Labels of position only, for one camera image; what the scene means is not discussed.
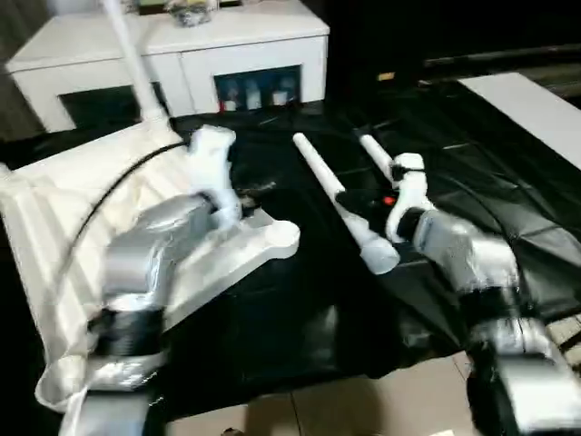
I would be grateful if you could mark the white plastic table leg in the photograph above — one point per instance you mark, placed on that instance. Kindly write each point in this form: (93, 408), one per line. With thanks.
(136, 68)
(318, 168)
(374, 150)

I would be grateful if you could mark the white plastic table top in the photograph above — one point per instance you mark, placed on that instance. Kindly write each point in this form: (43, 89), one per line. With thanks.
(68, 181)

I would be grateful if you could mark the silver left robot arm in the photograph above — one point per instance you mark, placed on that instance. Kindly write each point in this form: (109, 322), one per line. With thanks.
(136, 254)

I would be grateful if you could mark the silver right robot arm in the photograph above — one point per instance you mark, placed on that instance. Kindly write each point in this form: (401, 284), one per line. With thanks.
(463, 254)

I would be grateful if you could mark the white packet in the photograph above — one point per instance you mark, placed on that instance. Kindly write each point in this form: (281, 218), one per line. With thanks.
(252, 97)

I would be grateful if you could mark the white cup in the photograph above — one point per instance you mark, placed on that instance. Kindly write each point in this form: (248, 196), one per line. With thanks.
(278, 97)

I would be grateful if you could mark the black work mat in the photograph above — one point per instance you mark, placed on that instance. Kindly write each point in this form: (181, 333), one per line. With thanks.
(318, 318)

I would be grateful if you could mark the small yellow box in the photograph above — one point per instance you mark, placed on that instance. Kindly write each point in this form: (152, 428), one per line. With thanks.
(386, 76)

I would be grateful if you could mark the white sideboard cabinet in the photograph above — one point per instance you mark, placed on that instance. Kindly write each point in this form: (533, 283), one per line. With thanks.
(227, 45)

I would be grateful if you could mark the white side table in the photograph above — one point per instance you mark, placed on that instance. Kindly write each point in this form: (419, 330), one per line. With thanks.
(522, 109)

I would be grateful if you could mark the dark low bench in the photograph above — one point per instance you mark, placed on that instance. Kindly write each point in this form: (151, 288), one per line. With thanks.
(499, 63)

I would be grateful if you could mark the grey tangled bundle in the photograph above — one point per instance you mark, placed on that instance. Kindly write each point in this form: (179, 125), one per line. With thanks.
(188, 12)

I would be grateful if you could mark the black robot foot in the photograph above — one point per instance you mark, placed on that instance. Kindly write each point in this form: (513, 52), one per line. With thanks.
(232, 431)

